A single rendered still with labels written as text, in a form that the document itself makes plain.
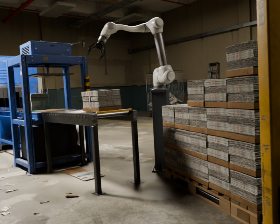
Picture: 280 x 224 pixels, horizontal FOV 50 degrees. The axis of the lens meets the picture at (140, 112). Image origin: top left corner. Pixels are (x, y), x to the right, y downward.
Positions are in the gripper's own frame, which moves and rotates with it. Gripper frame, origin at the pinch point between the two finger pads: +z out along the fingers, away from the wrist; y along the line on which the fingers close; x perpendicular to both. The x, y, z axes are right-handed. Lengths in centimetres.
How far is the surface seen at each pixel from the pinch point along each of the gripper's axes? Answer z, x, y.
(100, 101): 45, -13, 27
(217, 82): 15, -119, 96
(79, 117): 68, -5, 15
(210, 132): 47, -101, 114
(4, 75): 12, 297, -143
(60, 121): 75, 39, -2
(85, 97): 42.5, 13.1, 11.2
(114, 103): 38, -6, 42
